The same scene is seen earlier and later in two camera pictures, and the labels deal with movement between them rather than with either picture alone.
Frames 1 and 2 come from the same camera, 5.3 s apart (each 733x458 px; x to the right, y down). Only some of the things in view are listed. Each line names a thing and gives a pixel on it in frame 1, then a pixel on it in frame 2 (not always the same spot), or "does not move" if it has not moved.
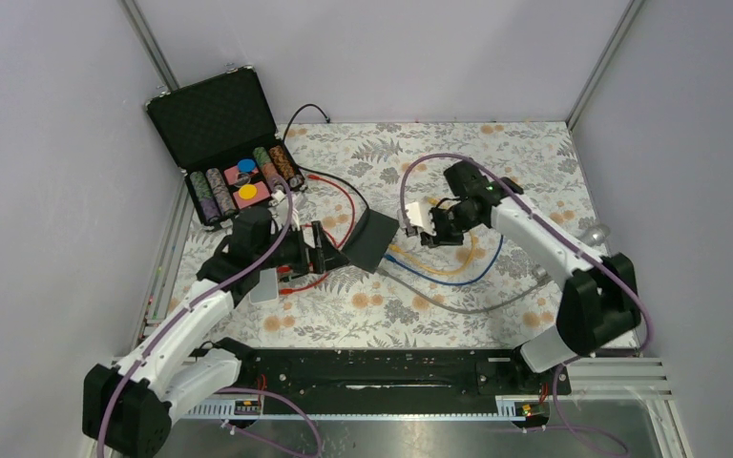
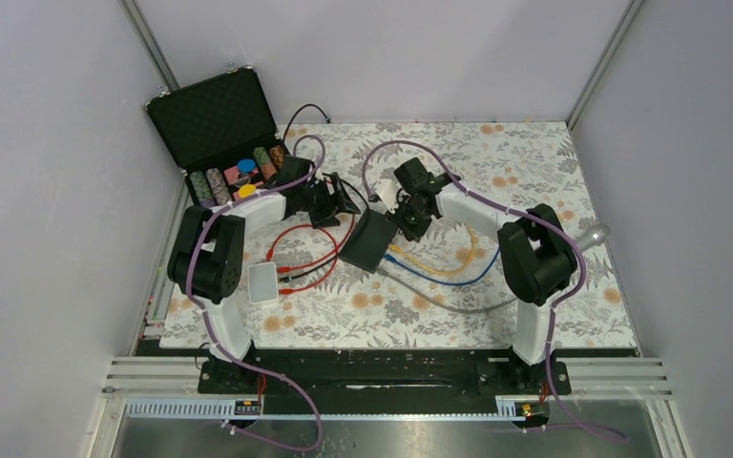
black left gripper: [326, 256] → [335, 203]
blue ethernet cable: [450, 281] does not move
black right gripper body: [450, 225] → [408, 217]
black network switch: [370, 239] does not move
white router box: [266, 289] does not move
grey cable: [540, 278] does not move
